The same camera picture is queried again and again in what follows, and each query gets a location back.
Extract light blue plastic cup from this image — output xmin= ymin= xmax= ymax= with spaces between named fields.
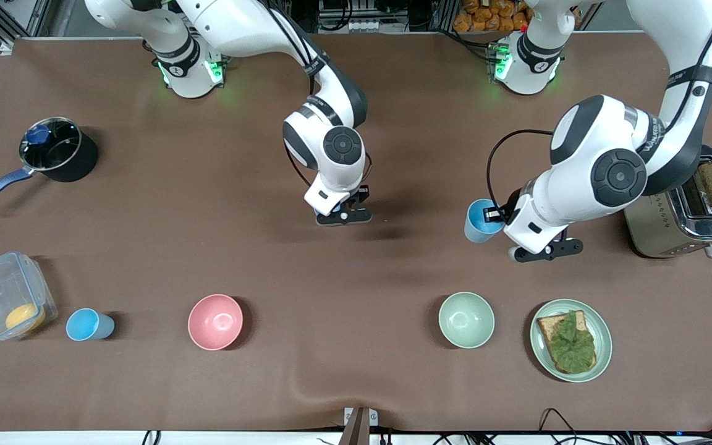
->
xmin=66 ymin=308 xmax=116 ymax=342
xmin=464 ymin=198 xmax=506 ymax=244

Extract brown table cloth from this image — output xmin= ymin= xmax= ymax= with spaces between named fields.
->
xmin=0 ymin=32 xmax=712 ymax=433

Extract pale green bowl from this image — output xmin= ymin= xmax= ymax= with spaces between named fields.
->
xmin=438 ymin=291 xmax=496 ymax=349

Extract brown bread slice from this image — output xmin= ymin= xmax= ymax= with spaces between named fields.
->
xmin=536 ymin=310 xmax=598 ymax=375

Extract silver toaster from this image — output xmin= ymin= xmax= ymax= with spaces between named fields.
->
xmin=623 ymin=145 xmax=712 ymax=259

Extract green lettuce leaf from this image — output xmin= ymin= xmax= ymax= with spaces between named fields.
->
xmin=548 ymin=311 xmax=597 ymax=374

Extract pale green plate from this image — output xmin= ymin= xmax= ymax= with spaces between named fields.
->
xmin=529 ymin=299 xmax=613 ymax=383

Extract pink bowl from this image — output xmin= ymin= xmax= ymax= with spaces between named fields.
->
xmin=187 ymin=294 xmax=244 ymax=351

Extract orange snack bags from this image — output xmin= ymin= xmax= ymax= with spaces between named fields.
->
xmin=453 ymin=0 xmax=531 ymax=33

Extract metal table clamp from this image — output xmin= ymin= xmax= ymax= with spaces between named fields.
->
xmin=343 ymin=406 xmax=379 ymax=445

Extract glass lid with blue knob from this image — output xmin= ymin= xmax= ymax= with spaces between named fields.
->
xmin=19 ymin=117 xmax=82 ymax=174

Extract yellow round food piece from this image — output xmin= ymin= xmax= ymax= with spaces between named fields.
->
xmin=5 ymin=303 xmax=46 ymax=333

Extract black looped floor cable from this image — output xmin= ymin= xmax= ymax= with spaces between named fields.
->
xmin=538 ymin=407 xmax=580 ymax=444

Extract black pot with blue handle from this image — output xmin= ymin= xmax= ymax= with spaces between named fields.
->
xmin=0 ymin=116 xmax=100 ymax=213

